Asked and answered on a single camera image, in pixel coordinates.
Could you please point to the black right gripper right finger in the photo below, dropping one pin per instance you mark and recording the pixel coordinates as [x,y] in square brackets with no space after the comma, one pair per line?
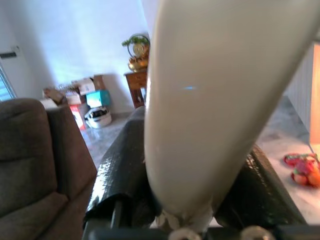
[260,197]

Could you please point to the white helmet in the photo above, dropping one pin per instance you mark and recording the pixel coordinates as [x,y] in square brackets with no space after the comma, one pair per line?
[98,118]

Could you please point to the brown fabric sofa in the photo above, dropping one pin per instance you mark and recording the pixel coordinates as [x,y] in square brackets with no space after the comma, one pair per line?
[32,162]

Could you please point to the red box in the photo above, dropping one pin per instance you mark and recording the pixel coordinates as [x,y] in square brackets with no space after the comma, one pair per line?
[78,116]

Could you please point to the stacked cardboard boxes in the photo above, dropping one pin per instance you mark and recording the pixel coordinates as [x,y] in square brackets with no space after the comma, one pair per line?
[82,87]

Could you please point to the red fruit bag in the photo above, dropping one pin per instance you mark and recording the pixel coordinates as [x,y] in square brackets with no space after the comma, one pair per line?
[305,170]

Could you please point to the gold potted plant ornament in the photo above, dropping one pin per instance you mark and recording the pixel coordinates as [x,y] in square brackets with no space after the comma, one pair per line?
[137,52]

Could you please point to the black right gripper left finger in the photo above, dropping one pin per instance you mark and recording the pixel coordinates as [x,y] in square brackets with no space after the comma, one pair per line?
[120,180]

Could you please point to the white panelled door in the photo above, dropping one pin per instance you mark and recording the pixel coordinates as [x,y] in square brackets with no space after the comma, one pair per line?
[301,100]

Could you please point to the carved wooden cabinet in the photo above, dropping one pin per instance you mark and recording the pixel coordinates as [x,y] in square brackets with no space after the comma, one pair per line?
[136,87]

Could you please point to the teal box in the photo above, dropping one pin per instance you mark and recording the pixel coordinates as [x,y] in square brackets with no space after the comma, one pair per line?
[98,98]

